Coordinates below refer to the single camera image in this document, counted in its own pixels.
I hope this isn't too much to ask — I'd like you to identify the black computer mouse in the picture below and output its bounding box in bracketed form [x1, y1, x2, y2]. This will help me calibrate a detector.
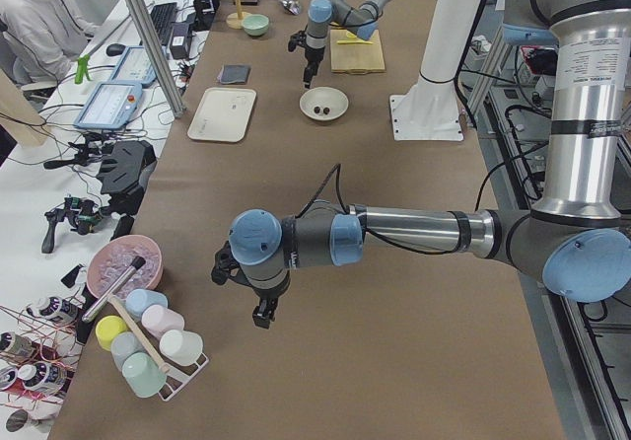
[105, 43, 126, 57]

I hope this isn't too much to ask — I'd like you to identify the seated person grey hoodie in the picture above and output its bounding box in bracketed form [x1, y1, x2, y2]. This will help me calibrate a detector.
[1, 0, 99, 82]

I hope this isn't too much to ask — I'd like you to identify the grey plastic cup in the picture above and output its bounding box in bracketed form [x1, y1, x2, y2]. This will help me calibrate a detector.
[110, 331, 145, 371]

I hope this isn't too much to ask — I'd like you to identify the aluminium frame post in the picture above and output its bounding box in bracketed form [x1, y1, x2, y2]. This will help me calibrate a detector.
[125, 0, 185, 118]

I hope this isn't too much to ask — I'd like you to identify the bamboo cutting board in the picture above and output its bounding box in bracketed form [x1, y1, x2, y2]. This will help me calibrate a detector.
[329, 30, 386, 74]

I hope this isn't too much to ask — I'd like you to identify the grey folded cloth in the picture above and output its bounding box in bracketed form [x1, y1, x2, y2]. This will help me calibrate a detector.
[217, 64, 250, 85]

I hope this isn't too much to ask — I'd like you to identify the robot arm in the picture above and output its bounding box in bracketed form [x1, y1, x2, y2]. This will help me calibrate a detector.
[288, 0, 391, 89]
[211, 0, 630, 328]

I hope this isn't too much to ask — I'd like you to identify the black bracket stand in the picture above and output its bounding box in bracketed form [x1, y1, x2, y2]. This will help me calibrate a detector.
[97, 140, 157, 240]

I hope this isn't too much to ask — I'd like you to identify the steel tongs black tip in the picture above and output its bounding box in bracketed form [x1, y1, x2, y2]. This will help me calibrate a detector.
[81, 256, 146, 324]

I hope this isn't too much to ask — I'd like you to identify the mint plastic cup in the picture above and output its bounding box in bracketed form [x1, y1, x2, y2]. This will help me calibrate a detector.
[121, 352, 167, 398]

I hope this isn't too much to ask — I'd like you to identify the blue teach pendant upper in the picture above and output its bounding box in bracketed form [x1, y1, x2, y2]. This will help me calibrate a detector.
[109, 45, 157, 88]

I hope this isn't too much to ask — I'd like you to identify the yellow plastic knife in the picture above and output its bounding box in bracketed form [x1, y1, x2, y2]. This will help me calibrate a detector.
[336, 39, 374, 45]

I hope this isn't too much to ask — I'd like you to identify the stainless steel scoop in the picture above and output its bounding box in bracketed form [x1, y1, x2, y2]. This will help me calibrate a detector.
[279, 0, 302, 16]

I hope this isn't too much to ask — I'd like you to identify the mint green bowl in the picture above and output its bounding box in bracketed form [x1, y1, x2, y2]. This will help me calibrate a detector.
[242, 14, 270, 37]

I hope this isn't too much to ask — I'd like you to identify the blue teach pendant lower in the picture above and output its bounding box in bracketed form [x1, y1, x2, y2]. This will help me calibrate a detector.
[74, 80, 143, 130]

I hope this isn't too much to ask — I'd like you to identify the bottle rack with bottles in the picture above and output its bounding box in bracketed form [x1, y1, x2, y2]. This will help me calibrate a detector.
[1, 296, 82, 408]

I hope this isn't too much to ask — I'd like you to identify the blue teach pendant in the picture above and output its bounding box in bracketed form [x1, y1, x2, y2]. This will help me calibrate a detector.
[109, 45, 157, 88]
[74, 80, 143, 130]

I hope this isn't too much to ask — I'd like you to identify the pale green plastic cup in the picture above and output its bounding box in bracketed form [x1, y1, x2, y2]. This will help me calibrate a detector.
[159, 330, 203, 366]

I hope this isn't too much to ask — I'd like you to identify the beige round plate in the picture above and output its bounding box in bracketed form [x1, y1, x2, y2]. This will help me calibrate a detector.
[299, 87, 349, 122]

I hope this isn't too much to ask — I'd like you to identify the blue plastic cup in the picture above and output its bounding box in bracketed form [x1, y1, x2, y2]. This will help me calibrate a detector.
[125, 289, 169, 322]

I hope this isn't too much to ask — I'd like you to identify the pink plastic cup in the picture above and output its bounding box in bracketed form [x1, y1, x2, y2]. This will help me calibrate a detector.
[141, 304, 185, 339]

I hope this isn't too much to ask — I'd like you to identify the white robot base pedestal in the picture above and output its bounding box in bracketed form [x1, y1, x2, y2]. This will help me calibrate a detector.
[390, 0, 482, 141]

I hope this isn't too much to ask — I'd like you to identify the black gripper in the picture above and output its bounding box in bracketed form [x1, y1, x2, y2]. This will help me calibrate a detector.
[288, 25, 326, 89]
[210, 241, 291, 330]

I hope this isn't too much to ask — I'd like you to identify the yellow plastic cup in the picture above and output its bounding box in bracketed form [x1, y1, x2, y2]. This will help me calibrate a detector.
[95, 315, 129, 351]

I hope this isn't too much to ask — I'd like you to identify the white cup rack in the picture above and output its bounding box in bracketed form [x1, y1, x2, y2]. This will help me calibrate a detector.
[158, 353, 210, 402]

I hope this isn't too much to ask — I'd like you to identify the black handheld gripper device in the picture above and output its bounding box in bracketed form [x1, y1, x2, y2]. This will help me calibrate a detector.
[40, 196, 104, 254]

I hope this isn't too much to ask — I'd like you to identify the black keyboard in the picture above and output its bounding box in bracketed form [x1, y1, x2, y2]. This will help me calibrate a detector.
[150, 2, 177, 46]

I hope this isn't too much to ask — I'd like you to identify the green clamp tool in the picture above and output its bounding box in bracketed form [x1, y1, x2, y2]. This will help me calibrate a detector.
[74, 54, 91, 85]

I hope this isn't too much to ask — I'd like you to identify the cream rabbit tray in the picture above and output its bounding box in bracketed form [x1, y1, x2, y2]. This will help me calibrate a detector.
[187, 87, 256, 143]

